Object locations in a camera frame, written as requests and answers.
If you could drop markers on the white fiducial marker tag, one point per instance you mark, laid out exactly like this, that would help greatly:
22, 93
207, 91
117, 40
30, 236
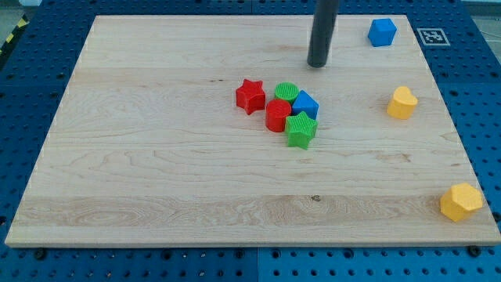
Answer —
433, 36

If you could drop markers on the green star block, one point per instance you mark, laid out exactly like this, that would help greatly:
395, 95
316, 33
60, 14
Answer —
300, 130

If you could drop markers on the blue cube block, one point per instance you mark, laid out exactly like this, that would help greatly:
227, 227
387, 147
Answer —
382, 32

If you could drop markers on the blue triangle block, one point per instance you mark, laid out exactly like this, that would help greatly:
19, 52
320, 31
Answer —
305, 103

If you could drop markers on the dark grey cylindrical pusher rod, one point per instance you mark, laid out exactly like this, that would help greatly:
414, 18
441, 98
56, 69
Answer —
322, 31

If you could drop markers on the red cylinder block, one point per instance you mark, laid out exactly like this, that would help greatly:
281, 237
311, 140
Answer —
276, 113

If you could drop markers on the green cylinder block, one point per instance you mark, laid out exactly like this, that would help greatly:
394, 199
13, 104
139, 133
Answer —
287, 91

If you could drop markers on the yellow heart block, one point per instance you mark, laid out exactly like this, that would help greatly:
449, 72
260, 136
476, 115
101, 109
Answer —
402, 103

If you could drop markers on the light wooden board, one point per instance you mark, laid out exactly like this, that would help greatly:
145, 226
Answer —
148, 148

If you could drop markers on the yellow hexagon block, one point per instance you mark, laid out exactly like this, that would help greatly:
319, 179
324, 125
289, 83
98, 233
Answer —
460, 202

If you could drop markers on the red star block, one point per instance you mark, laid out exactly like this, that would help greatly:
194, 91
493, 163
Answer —
251, 96

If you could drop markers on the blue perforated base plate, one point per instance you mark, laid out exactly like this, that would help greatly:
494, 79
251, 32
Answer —
38, 68

